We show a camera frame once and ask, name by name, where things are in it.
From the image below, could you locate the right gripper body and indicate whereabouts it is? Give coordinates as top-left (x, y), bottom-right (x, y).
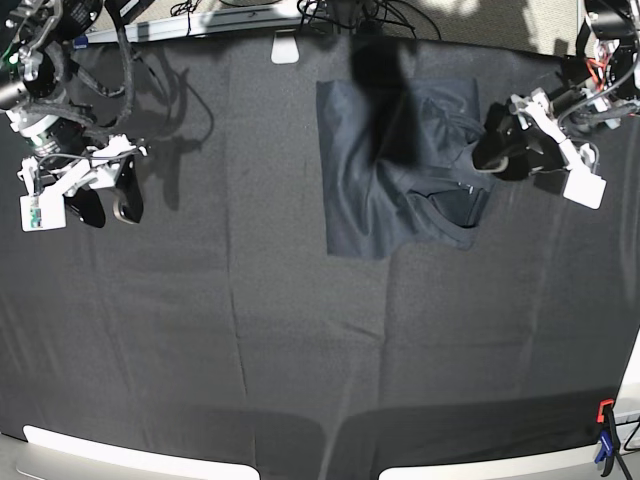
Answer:
top-left (17, 114), bottom-right (148, 190)

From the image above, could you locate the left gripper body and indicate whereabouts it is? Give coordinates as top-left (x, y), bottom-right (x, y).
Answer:
top-left (509, 87), bottom-right (625, 150)

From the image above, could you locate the dark grey t-shirt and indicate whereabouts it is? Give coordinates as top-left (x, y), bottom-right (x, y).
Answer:
top-left (316, 78), bottom-right (494, 260)

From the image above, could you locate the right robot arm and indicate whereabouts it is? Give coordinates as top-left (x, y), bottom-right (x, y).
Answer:
top-left (1, 1), bottom-right (147, 232)

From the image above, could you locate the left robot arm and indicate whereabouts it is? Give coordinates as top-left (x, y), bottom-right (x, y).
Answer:
top-left (472, 1), bottom-right (639, 177)

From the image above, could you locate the black table cloth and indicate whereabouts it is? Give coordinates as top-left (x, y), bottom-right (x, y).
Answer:
top-left (1, 35), bottom-right (639, 479)

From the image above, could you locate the red blue clamp front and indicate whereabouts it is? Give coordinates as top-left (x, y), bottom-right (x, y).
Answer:
top-left (594, 399), bottom-right (620, 477)

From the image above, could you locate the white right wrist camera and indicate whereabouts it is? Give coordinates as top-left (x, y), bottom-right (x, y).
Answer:
top-left (20, 192), bottom-right (67, 232)

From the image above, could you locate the black cable bundle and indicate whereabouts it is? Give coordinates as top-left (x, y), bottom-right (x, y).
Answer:
top-left (296, 0), bottom-right (443, 41)

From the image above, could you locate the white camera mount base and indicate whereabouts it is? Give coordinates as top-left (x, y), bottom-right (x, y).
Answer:
top-left (271, 30), bottom-right (300, 65)

